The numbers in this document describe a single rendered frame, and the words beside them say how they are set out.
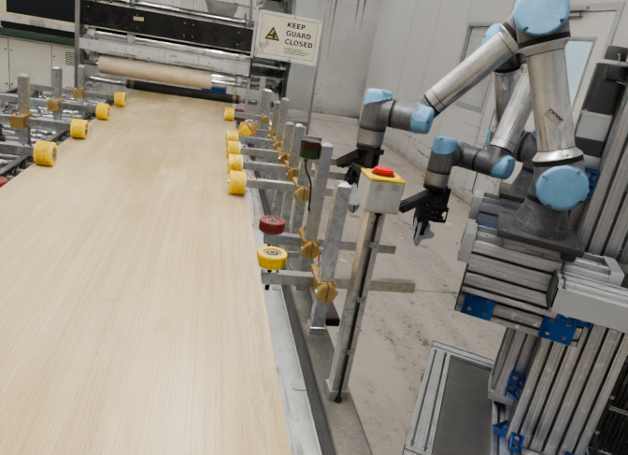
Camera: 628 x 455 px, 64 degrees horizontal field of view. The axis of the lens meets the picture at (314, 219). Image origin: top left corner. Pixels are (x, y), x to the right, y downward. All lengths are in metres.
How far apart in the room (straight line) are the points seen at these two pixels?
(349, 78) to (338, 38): 0.80
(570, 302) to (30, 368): 1.22
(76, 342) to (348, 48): 9.92
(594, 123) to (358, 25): 9.09
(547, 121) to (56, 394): 1.17
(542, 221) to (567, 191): 0.18
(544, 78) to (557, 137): 0.14
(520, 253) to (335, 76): 9.24
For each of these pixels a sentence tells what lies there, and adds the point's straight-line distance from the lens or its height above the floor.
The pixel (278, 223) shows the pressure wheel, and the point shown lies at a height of 0.91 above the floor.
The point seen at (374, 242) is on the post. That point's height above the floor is 1.08.
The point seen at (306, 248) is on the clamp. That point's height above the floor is 0.86.
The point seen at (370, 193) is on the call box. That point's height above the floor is 1.19.
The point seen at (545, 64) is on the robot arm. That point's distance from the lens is 1.36.
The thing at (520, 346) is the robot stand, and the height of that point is 0.57.
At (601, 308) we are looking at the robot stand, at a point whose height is 0.93.
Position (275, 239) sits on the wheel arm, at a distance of 1.57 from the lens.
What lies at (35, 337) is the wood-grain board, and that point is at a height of 0.90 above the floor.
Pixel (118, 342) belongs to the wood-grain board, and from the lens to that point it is 0.96.
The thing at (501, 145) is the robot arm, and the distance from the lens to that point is 1.66.
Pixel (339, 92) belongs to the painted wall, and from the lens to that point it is 10.64.
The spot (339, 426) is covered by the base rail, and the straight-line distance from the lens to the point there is 1.14.
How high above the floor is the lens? 1.43
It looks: 19 degrees down
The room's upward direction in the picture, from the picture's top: 10 degrees clockwise
